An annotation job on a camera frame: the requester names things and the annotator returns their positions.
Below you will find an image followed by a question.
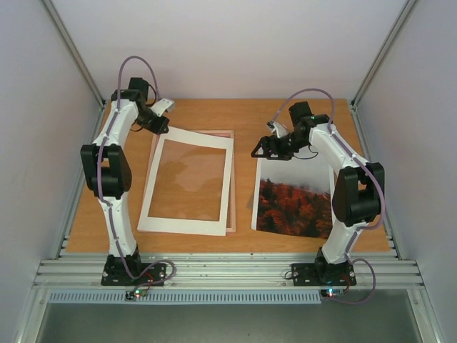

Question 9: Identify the clear acrylic sheet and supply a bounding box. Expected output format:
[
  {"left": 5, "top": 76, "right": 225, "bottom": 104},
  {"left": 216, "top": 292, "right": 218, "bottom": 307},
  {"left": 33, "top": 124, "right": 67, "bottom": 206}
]
[{"left": 148, "top": 139, "right": 226, "bottom": 222}]

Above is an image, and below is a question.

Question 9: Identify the white paper mat border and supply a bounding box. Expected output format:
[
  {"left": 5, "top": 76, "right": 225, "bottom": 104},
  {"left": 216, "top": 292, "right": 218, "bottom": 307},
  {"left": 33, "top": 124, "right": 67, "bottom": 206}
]
[{"left": 136, "top": 125, "right": 235, "bottom": 237}]

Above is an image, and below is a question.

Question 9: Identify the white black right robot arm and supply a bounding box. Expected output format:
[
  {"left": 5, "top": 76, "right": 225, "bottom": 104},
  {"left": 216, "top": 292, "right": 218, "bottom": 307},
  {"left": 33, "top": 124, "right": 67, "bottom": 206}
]
[{"left": 251, "top": 101, "right": 385, "bottom": 284}]

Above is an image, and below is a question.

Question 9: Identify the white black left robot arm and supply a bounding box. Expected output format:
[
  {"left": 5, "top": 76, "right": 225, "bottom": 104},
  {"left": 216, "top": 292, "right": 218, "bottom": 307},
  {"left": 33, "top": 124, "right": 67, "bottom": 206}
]
[{"left": 80, "top": 77, "right": 174, "bottom": 284}]

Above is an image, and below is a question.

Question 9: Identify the autumn forest photo print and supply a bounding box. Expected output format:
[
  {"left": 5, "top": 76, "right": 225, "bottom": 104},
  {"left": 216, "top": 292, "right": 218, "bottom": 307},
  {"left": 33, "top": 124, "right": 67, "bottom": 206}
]
[{"left": 251, "top": 156, "right": 334, "bottom": 239}]

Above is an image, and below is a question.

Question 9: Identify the brown cardboard backing board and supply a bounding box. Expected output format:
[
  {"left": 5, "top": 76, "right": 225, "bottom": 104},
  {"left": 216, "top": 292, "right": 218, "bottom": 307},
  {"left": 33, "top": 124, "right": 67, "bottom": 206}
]
[{"left": 246, "top": 194, "right": 254, "bottom": 209}]

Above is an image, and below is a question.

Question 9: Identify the right controller board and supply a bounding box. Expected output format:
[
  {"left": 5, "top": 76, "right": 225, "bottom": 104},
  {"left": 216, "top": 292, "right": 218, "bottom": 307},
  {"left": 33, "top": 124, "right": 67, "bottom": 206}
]
[{"left": 321, "top": 288, "right": 348, "bottom": 298}]

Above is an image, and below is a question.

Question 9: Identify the controller board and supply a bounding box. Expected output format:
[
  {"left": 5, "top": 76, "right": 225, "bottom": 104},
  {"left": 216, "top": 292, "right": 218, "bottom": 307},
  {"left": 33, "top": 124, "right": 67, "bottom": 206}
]
[
  {"left": 124, "top": 289, "right": 149, "bottom": 301},
  {"left": 321, "top": 288, "right": 348, "bottom": 298}
]

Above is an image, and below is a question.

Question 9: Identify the left controller board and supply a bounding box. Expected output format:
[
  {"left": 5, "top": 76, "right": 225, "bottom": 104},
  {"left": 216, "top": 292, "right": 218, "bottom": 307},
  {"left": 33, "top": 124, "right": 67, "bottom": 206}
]
[{"left": 124, "top": 289, "right": 149, "bottom": 301}]

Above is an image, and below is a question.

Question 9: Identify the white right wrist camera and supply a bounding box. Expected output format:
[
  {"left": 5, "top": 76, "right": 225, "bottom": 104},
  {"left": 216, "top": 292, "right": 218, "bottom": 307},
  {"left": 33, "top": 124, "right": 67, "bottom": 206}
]
[{"left": 266, "top": 121, "right": 288, "bottom": 138}]

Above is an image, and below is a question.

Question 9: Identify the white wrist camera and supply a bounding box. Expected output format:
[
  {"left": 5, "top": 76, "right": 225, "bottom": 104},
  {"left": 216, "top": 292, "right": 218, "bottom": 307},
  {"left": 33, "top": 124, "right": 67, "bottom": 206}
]
[
  {"left": 266, "top": 121, "right": 288, "bottom": 138},
  {"left": 151, "top": 98, "right": 175, "bottom": 116}
]

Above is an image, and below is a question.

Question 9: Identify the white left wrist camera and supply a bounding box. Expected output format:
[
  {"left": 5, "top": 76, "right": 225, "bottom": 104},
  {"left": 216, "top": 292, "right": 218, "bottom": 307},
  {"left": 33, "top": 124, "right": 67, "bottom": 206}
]
[{"left": 151, "top": 98, "right": 175, "bottom": 116}]

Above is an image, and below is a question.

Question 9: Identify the pink wooden picture frame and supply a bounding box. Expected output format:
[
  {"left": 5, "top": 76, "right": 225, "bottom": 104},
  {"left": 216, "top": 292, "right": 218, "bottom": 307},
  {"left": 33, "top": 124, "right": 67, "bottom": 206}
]
[{"left": 139, "top": 129, "right": 238, "bottom": 234}]

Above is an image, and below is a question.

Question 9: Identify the left aluminium corner post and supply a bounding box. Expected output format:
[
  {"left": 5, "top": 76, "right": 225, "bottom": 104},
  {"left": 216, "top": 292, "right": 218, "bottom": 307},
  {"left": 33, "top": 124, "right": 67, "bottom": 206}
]
[{"left": 39, "top": 0, "right": 106, "bottom": 108}]

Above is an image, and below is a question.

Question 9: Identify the aluminium corner post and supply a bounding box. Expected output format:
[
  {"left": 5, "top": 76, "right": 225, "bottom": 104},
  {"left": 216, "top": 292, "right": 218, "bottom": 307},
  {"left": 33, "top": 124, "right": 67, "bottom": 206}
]
[
  {"left": 39, "top": 0, "right": 106, "bottom": 108},
  {"left": 350, "top": 0, "right": 419, "bottom": 109}
]

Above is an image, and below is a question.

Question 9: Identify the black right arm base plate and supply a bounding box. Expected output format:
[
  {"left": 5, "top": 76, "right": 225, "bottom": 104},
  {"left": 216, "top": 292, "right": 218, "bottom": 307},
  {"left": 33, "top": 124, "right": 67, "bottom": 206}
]
[{"left": 291, "top": 262, "right": 357, "bottom": 287}]

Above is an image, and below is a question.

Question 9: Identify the right aluminium corner post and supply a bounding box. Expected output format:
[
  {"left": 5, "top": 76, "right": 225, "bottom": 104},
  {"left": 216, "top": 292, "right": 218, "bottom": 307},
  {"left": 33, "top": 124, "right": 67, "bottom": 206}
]
[{"left": 350, "top": 0, "right": 419, "bottom": 109}]

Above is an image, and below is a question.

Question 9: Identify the grey slotted cable duct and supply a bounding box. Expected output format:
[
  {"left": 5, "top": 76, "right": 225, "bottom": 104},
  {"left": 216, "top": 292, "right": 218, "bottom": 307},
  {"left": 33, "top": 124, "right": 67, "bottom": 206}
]
[{"left": 48, "top": 289, "right": 321, "bottom": 305}]

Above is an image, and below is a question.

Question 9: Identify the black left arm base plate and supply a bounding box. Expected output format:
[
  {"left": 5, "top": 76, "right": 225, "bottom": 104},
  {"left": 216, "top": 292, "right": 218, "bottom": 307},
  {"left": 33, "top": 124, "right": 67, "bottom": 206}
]
[{"left": 101, "top": 259, "right": 169, "bottom": 287}]

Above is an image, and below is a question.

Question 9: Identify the aluminium front rail platform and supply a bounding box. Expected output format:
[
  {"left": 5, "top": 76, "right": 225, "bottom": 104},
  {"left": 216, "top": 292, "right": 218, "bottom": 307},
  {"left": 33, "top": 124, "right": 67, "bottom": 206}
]
[{"left": 33, "top": 252, "right": 424, "bottom": 289}]

